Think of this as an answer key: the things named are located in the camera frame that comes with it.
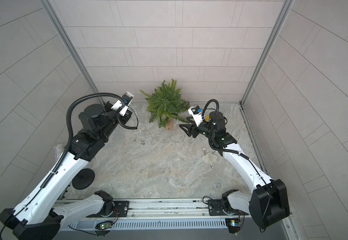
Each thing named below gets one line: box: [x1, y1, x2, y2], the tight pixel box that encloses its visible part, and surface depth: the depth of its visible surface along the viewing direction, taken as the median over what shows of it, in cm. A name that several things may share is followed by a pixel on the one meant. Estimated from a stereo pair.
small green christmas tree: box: [140, 78, 191, 128], surface depth 82 cm
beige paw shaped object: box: [201, 152, 218, 165], surface depth 87 cm
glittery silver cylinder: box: [54, 144, 63, 162], surface depth 69 cm
